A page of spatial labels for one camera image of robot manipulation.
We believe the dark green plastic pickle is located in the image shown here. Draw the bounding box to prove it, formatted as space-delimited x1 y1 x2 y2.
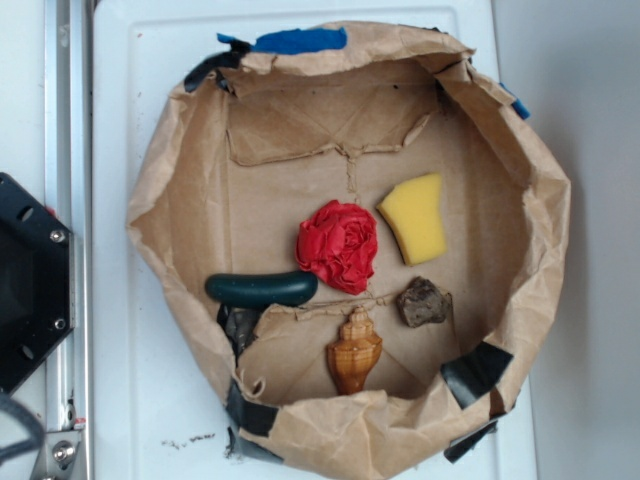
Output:
205 271 318 309

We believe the yellow sponge piece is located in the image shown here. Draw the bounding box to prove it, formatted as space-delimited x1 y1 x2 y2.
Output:
377 173 447 266

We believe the orange plastic seashell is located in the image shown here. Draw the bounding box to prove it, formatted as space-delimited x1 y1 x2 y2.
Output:
326 306 383 395

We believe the brown rock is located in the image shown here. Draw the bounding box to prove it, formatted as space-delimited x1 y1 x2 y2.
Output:
396 276 453 328

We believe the brown paper bag bin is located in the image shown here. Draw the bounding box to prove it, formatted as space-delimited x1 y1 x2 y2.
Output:
127 22 571 479

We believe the white plastic tray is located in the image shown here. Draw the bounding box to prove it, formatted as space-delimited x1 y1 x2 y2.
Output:
91 5 539 480

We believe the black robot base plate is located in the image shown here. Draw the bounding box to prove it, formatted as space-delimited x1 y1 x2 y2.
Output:
0 172 72 395

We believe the aluminium rail frame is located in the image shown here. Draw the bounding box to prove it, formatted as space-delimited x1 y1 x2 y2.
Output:
32 1 96 479

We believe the grey braided cable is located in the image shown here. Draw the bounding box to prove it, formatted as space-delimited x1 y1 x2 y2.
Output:
0 393 46 465

